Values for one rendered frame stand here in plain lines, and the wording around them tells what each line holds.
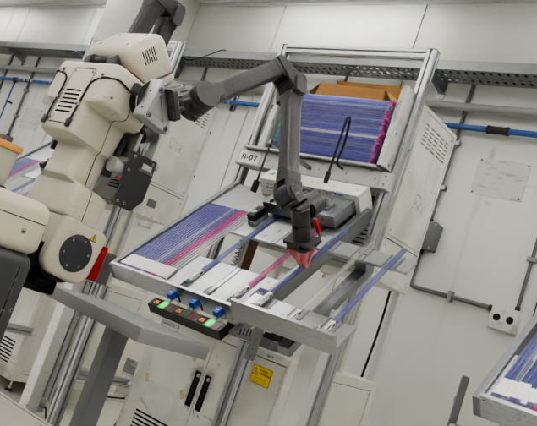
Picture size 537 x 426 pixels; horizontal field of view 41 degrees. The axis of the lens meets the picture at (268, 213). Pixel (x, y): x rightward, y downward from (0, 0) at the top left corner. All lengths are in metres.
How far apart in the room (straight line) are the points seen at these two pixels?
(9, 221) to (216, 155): 3.78
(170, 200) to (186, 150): 0.28
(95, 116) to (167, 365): 1.18
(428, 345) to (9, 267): 2.80
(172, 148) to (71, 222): 1.93
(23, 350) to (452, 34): 3.10
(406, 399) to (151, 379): 1.68
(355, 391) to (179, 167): 1.63
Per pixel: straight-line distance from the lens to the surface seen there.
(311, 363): 2.13
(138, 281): 2.61
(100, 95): 1.95
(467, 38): 4.67
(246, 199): 2.94
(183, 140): 3.88
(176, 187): 3.89
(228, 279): 2.43
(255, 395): 2.55
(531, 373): 1.92
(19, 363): 3.58
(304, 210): 2.09
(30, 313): 3.56
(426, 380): 4.05
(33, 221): 1.72
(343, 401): 2.86
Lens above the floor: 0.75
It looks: 7 degrees up
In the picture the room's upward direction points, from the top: 19 degrees clockwise
